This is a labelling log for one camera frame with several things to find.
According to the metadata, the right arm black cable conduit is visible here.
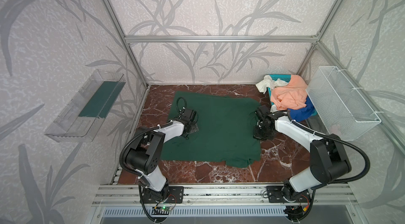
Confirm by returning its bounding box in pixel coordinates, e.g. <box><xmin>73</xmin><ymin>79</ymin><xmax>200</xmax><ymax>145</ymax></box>
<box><xmin>286</xmin><ymin>110</ymin><xmax>371</xmax><ymax>221</ymax></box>

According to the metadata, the aluminium frame post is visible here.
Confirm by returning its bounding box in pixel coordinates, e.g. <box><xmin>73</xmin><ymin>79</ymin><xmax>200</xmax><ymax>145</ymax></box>
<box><xmin>101</xmin><ymin>0</ymin><xmax>149</xmax><ymax>88</ymax></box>

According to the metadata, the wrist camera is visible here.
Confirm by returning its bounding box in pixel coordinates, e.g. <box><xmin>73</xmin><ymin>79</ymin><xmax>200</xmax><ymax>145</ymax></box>
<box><xmin>255</xmin><ymin>106</ymin><xmax>271</xmax><ymax>121</ymax></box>
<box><xmin>175</xmin><ymin>97</ymin><xmax>198</xmax><ymax>125</ymax></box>

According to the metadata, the green circuit board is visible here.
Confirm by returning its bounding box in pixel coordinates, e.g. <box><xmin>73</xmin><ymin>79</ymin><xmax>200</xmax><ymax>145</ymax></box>
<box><xmin>153</xmin><ymin>205</ymin><xmax>175</xmax><ymax>215</ymax></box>

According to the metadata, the right base wiring bundle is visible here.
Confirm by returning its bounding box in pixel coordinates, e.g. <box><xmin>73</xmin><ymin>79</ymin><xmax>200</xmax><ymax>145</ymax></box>
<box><xmin>283</xmin><ymin>203</ymin><xmax>311</xmax><ymax>221</ymax></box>

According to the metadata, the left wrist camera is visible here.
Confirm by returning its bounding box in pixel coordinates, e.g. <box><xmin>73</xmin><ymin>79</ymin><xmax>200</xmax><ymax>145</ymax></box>
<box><xmin>175</xmin><ymin>97</ymin><xmax>198</xmax><ymax>125</ymax></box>

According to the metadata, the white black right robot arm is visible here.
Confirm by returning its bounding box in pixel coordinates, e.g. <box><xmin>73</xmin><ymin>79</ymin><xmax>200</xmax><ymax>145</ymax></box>
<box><xmin>254</xmin><ymin>112</ymin><xmax>352</xmax><ymax>192</ymax></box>

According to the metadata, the teal plastic laundry basket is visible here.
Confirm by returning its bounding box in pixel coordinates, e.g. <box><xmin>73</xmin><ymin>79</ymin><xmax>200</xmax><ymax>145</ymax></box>
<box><xmin>267</xmin><ymin>74</ymin><xmax>316</xmax><ymax>120</ymax></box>

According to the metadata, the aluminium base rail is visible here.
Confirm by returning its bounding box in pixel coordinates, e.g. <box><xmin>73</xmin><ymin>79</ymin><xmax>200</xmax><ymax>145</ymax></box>
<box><xmin>92</xmin><ymin>184</ymin><xmax>358</xmax><ymax>207</ymax></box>

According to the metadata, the white t-shirt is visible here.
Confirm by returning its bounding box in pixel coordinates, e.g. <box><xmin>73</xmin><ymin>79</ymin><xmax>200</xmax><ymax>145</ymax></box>
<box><xmin>255</xmin><ymin>74</ymin><xmax>291</xmax><ymax>112</ymax></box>

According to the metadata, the white wire mesh basket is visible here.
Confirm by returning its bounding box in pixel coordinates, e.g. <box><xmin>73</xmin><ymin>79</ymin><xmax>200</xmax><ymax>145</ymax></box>
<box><xmin>306</xmin><ymin>66</ymin><xmax>381</xmax><ymax>141</ymax></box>

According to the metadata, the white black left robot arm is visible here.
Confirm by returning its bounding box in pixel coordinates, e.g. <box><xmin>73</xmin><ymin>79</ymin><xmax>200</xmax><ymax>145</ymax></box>
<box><xmin>119</xmin><ymin>120</ymin><xmax>199</xmax><ymax>193</ymax></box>

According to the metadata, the green t-shirt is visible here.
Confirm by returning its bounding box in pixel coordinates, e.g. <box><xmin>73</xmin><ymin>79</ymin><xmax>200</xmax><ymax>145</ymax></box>
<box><xmin>161</xmin><ymin>91</ymin><xmax>262</xmax><ymax>168</ymax></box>

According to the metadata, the aluminium frame crossbar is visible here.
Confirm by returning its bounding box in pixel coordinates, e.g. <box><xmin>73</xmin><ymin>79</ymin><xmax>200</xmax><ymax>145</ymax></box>
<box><xmin>124</xmin><ymin>35</ymin><xmax>318</xmax><ymax>43</ymax></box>

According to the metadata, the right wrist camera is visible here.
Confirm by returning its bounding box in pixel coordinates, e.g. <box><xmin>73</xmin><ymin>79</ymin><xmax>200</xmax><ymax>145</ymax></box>
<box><xmin>255</xmin><ymin>106</ymin><xmax>271</xmax><ymax>121</ymax></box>

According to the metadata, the clear acrylic wall shelf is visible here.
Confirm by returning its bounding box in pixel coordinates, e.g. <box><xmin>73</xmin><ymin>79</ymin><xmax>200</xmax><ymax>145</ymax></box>
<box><xmin>44</xmin><ymin>70</ymin><xmax>126</xmax><ymax>143</ymax></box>

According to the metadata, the blue t-shirt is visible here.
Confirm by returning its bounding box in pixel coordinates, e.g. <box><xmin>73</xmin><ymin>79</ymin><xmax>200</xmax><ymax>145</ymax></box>
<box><xmin>288</xmin><ymin>96</ymin><xmax>317</xmax><ymax>122</ymax></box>

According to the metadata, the peach pink t-shirt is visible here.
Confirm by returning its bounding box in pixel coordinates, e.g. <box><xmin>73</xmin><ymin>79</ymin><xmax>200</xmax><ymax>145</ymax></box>
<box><xmin>270</xmin><ymin>75</ymin><xmax>308</xmax><ymax>110</ymax></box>

